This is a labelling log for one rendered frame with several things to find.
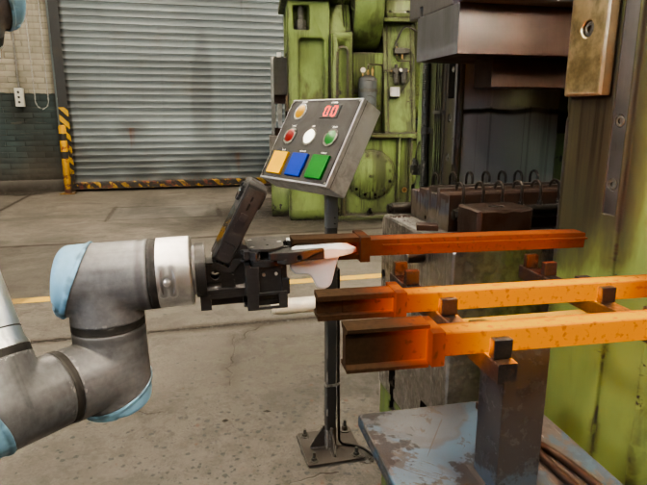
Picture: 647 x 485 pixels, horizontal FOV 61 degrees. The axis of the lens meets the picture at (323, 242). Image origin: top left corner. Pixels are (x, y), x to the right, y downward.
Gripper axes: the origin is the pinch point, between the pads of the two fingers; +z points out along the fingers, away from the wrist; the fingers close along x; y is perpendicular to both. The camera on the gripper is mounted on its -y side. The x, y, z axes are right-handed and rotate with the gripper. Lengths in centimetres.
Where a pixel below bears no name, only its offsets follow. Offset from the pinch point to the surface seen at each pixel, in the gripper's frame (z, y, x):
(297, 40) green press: 83, -81, -531
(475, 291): 12.6, 3.7, 13.2
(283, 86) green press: 71, -37, -566
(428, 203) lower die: 30, 4, -44
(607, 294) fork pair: 29.4, 5.2, 14.8
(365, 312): -0.8, 5.3, 12.4
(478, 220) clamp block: 31.5, 3.7, -22.8
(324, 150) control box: 16, -5, -87
